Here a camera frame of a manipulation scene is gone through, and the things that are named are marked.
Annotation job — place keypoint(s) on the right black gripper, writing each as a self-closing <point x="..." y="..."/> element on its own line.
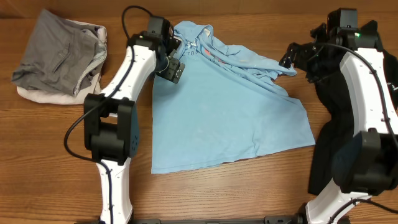
<point x="301" y="53"/>

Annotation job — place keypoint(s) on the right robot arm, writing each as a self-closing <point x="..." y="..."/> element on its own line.
<point x="374" y="106"/>

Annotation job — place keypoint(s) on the white folded garment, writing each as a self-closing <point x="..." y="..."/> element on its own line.
<point x="62" y="98"/>

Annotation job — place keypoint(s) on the black t-shirt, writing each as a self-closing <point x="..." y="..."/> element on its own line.
<point x="338" y="155"/>

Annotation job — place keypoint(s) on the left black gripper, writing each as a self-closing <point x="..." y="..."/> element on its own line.
<point x="173" y="70"/>

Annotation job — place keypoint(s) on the grey folded trousers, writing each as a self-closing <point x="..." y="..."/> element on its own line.
<point x="62" y="56"/>

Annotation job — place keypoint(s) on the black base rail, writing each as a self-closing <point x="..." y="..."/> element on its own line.
<point x="211" y="221"/>

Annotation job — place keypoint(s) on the light blue printed t-shirt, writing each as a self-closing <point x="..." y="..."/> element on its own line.
<point x="226" y="106"/>

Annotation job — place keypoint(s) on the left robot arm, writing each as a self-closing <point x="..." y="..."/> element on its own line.
<point x="111" y="129"/>

